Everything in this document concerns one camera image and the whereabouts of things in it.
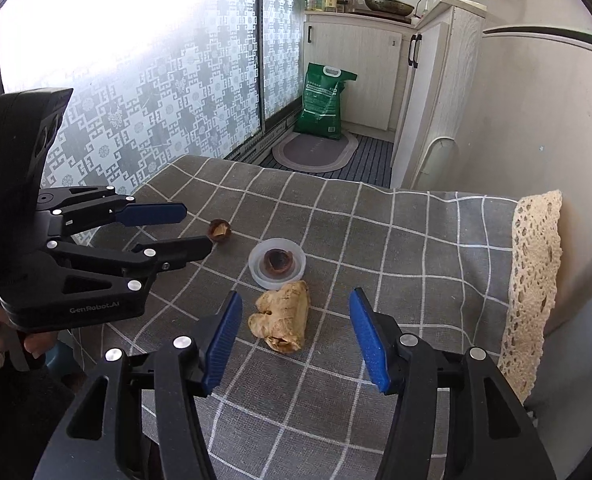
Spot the black cooktop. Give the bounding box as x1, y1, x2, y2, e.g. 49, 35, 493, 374
353, 6, 417, 23

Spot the ginger root piece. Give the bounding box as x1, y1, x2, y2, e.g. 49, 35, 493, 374
248, 280, 310, 356

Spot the white rounded appliance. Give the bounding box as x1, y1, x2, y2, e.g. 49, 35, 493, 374
411, 135, 459, 191

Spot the blue plastic container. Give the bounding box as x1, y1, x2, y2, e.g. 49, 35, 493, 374
46, 342, 84, 376

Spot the white wood-grain side cabinet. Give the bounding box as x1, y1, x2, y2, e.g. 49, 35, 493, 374
391, 0, 487, 191

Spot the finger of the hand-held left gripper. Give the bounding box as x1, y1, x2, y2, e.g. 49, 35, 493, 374
48, 236, 213, 281
36, 185, 188, 240

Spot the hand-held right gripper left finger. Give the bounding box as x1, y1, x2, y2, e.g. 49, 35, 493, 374
33, 290, 244, 480

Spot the white plastic lid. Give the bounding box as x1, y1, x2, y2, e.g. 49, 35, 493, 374
248, 237, 307, 291

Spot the small round fruit shell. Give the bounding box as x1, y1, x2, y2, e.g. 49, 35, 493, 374
207, 219, 233, 242

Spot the dark fruit shell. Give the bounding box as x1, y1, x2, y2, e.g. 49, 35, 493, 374
261, 248, 295, 277

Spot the grey checked tablecloth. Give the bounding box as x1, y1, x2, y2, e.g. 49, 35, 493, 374
71, 154, 564, 480

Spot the silver refrigerator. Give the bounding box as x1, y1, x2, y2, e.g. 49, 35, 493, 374
453, 0, 592, 461

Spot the person's left hand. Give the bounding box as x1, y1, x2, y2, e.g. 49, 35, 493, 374
0, 302, 57, 361

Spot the black frying pan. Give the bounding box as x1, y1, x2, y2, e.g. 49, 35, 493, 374
358, 0, 415, 17

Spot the dark striped floor mat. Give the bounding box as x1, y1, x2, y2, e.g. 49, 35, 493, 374
338, 132, 394, 188

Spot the person's left forearm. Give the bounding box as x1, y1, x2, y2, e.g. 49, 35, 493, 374
0, 350, 77, 480

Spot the grey oval floor mat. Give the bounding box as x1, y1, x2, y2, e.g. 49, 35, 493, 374
272, 130, 360, 175

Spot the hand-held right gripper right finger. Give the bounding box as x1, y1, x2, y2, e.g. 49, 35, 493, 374
348, 287, 559, 480

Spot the patterned frosted sliding door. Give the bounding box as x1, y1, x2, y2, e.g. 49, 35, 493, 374
258, 0, 324, 126
0, 0, 264, 201

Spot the green rice bag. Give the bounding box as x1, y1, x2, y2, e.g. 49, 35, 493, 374
294, 62, 357, 141

